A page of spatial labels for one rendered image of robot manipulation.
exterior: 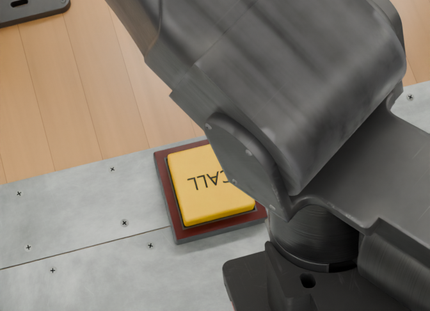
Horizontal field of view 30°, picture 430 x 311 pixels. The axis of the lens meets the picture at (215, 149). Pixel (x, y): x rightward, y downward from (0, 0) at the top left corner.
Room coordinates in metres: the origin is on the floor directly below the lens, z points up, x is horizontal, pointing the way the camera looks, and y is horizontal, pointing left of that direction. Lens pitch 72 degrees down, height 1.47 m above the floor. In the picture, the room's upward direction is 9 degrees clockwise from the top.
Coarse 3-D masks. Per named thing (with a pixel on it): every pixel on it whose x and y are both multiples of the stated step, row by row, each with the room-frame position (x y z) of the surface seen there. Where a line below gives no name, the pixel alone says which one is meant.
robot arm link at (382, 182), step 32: (384, 0) 0.16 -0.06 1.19; (224, 128) 0.10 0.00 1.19; (384, 128) 0.12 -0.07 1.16; (416, 128) 0.12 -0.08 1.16; (224, 160) 0.10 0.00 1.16; (256, 160) 0.09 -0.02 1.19; (352, 160) 0.11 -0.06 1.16; (384, 160) 0.11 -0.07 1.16; (416, 160) 0.11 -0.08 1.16; (256, 192) 0.09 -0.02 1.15; (320, 192) 0.09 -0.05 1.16; (352, 192) 0.09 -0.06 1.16; (384, 192) 0.09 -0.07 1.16; (416, 192) 0.09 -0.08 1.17; (352, 224) 0.08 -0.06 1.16; (384, 224) 0.08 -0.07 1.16; (416, 224) 0.08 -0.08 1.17; (384, 256) 0.07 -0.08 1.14; (416, 256) 0.07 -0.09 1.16; (384, 288) 0.06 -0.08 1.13; (416, 288) 0.06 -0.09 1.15
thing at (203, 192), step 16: (176, 160) 0.19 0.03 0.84; (192, 160) 0.19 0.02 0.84; (208, 160) 0.19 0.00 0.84; (176, 176) 0.17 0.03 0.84; (192, 176) 0.17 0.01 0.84; (208, 176) 0.18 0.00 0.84; (224, 176) 0.18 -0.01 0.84; (176, 192) 0.16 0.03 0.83; (192, 192) 0.16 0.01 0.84; (208, 192) 0.16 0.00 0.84; (224, 192) 0.17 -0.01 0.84; (240, 192) 0.17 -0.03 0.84; (192, 208) 0.15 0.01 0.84; (208, 208) 0.15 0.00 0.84; (224, 208) 0.15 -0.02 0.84; (240, 208) 0.16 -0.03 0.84; (192, 224) 0.14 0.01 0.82
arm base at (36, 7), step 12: (0, 0) 0.32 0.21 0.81; (12, 0) 0.32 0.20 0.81; (24, 0) 0.32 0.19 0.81; (36, 0) 0.32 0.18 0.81; (48, 0) 0.32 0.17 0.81; (60, 0) 0.33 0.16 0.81; (0, 12) 0.30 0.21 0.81; (12, 12) 0.31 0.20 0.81; (24, 12) 0.31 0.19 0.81; (36, 12) 0.31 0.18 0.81; (48, 12) 0.31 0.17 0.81; (60, 12) 0.32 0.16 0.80; (0, 24) 0.29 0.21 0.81; (12, 24) 0.30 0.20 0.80
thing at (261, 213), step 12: (192, 144) 0.21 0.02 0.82; (204, 144) 0.21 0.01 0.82; (156, 156) 0.19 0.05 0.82; (168, 180) 0.17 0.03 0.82; (168, 192) 0.16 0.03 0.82; (168, 204) 0.15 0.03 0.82; (240, 216) 0.15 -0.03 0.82; (252, 216) 0.15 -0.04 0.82; (264, 216) 0.16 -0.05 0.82; (180, 228) 0.13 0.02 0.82; (192, 228) 0.13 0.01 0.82; (204, 228) 0.14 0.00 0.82; (216, 228) 0.14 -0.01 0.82
